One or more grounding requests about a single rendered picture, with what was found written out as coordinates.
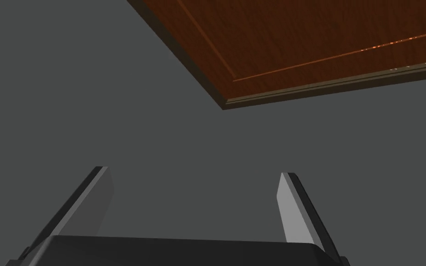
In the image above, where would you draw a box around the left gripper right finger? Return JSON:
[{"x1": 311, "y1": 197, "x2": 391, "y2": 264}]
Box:
[{"x1": 276, "y1": 171, "x2": 343, "y2": 264}]

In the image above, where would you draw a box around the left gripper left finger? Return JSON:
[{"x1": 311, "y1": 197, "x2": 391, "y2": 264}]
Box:
[{"x1": 18, "y1": 166, "x2": 115, "y2": 261}]

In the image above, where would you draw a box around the brown wooden door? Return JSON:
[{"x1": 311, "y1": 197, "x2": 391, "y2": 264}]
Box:
[{"x1": 126, "y1": 0, "x2": 426, "y2": 111}]

